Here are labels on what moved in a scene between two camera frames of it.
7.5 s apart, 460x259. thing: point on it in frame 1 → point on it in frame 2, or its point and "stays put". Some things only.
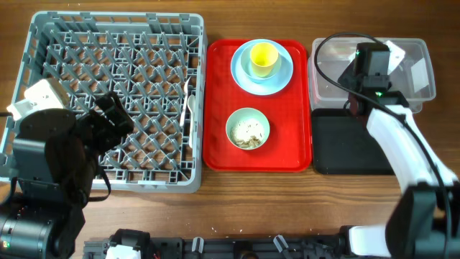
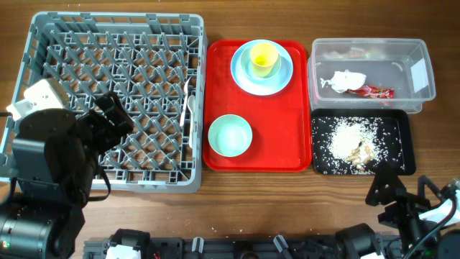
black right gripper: (345, 77) → (410, 206)
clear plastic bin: (412, 70) stays put
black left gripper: (107, 137) stays put
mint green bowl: (247, 128) → (230, 135)
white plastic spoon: (190, 106) stays put
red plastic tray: (288, 147) stays put
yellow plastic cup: (264, 56) stays put
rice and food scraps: (246, 133) → (351, 144)
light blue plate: (265, 88) stays put
